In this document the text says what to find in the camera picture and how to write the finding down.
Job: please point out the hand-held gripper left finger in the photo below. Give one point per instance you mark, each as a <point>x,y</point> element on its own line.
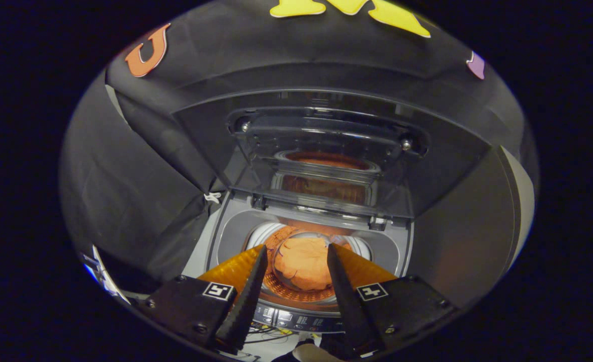
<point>246,301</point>

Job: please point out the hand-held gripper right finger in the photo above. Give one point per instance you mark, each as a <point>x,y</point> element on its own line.
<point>346,301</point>

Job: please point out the orange polo shirt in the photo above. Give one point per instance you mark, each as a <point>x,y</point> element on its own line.
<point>304,261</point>

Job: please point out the dark clear washing machine lid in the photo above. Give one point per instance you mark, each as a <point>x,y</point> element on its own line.
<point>326,130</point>

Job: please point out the beige cabinet with dark top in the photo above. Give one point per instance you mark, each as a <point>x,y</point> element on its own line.
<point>467,221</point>

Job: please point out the black backdrop cloth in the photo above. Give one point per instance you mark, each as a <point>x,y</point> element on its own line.
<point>135,166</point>

